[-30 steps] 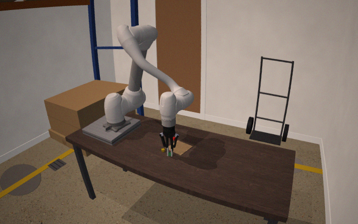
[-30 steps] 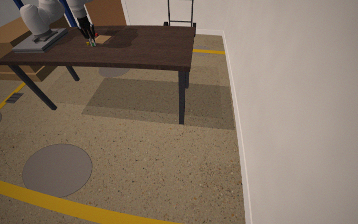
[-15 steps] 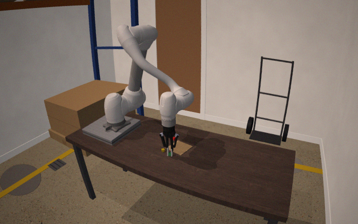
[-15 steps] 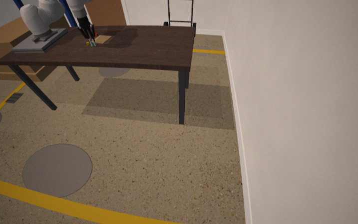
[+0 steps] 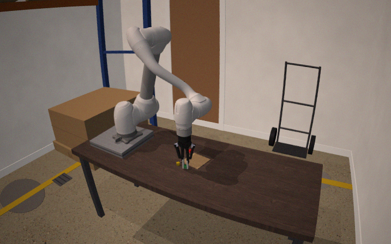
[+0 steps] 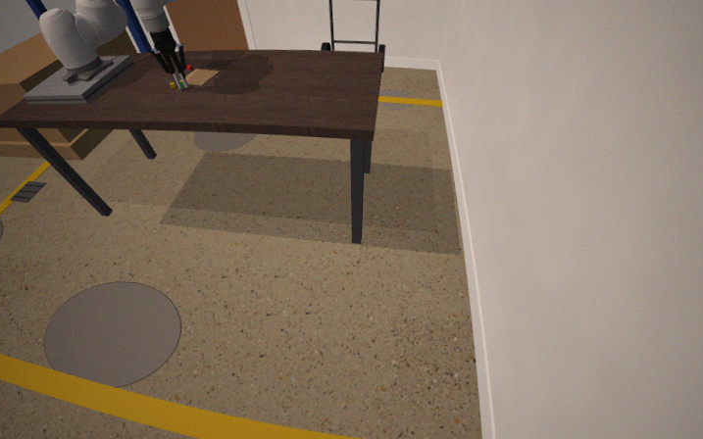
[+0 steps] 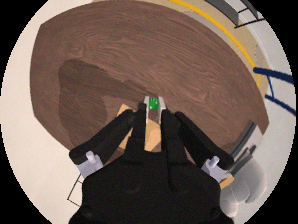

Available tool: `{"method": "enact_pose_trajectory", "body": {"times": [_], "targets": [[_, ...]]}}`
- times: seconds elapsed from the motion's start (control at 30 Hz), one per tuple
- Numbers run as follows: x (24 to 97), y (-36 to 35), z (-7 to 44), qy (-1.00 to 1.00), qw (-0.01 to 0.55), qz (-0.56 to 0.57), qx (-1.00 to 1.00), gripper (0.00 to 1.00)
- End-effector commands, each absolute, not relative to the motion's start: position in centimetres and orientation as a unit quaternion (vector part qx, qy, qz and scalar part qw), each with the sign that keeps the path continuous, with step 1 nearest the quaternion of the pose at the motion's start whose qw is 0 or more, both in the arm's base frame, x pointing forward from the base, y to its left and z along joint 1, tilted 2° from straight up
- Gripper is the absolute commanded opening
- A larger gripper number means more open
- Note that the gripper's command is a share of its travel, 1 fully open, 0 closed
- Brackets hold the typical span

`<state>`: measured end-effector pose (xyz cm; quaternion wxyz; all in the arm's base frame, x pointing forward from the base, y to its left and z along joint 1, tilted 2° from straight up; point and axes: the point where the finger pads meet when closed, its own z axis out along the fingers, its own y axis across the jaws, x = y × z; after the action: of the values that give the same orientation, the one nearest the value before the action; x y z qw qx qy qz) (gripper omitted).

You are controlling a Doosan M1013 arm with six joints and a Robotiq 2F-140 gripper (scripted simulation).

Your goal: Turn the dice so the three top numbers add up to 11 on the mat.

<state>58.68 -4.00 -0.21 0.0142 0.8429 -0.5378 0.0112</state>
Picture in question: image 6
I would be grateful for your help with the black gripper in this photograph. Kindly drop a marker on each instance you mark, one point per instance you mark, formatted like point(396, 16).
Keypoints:
point(165, 43)

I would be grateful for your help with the tan square mat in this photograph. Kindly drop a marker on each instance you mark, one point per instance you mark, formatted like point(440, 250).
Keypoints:
point(200, 77)

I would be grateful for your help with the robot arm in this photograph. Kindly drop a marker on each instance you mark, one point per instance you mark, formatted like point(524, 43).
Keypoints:
point(74, 38)

